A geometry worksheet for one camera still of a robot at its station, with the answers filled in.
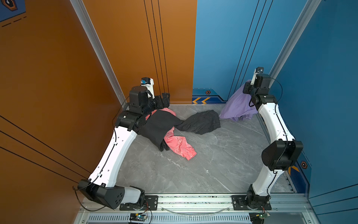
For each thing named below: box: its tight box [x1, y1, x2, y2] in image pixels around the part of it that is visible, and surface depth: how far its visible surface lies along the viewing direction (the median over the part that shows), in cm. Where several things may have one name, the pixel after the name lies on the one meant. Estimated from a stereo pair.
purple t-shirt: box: [219, 79, 259, 122], surface depth 94 cm
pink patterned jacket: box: [145, 107, 197, 161], surface depth 94 cm
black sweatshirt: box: [138, 109, 183, 152], surface depth 98 cm
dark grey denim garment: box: [174, 109, 221, 135], surface depth 101 cm
